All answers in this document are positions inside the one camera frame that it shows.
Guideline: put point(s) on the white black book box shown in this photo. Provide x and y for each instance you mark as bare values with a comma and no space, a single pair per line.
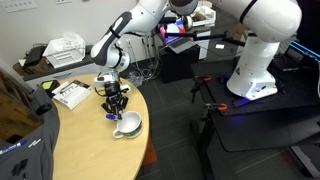
73,96

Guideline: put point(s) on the black device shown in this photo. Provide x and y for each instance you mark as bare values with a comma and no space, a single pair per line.
35,56

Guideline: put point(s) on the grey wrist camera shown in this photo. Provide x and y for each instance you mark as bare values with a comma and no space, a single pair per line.
100,79

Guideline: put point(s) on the clear plastic container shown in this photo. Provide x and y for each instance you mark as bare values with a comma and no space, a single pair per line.
135,79

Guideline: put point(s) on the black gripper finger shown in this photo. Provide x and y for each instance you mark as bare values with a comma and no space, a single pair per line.
121,103
109,106

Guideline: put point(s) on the black perforated mounting board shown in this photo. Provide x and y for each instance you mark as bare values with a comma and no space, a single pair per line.
293,96

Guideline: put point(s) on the black cabinet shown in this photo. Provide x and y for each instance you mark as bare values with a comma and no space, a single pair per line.
178,66

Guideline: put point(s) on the white paper sheet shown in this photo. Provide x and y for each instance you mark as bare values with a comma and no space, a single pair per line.
220,46

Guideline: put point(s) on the open laptop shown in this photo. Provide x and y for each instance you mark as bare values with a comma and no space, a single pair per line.
180,45

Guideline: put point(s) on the grey table foot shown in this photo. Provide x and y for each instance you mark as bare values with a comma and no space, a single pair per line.
305,161

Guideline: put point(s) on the yellow green black box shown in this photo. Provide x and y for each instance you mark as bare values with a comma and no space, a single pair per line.
49,86

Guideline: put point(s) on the blue lit rail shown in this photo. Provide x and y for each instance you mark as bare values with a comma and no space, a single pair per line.
305,50

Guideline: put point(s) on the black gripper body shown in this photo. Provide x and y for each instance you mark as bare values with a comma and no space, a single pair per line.
112,89

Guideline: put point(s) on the white open box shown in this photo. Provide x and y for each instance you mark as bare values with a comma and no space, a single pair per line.
205,18

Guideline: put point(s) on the blue capped marker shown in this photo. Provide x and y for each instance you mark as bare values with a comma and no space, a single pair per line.
110,117

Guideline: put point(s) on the black robot table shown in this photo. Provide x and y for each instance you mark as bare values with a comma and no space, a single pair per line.
266,133

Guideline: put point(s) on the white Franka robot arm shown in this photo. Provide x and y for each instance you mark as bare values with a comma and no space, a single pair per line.
256,66

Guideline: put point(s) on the white wall plate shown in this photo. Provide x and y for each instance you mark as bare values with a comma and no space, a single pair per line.
18,5

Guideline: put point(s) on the white green mug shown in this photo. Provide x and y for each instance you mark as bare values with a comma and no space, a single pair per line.
133,131

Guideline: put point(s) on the brown cardboard box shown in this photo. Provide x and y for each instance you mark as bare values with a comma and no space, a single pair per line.
237,31

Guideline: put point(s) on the grey low cabinet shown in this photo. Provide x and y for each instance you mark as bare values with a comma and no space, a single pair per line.
76,68

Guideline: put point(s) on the grey jacket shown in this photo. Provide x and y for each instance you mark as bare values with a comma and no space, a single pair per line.
40,150

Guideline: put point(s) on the blue capped pen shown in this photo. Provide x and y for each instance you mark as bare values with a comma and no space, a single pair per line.
16,145

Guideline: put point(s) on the brown cardboard piece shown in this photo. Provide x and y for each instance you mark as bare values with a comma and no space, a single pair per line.
33,68

